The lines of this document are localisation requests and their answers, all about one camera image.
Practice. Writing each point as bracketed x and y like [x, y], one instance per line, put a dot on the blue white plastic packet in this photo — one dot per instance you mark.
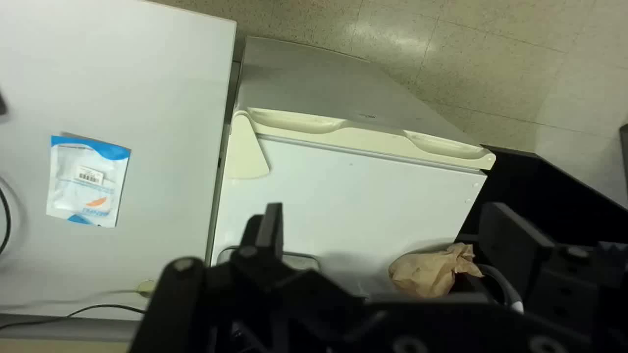
[89, 180]

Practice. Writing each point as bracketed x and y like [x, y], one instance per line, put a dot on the crumpled brown paper bag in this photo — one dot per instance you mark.
[428, 272]

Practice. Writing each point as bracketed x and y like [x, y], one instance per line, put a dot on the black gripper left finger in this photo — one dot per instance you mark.
[261, 282]

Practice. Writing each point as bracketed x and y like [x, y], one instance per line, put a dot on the black cabinet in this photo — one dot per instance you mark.
[542, 190]

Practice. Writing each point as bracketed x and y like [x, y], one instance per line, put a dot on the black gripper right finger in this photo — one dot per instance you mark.
[562, 288]

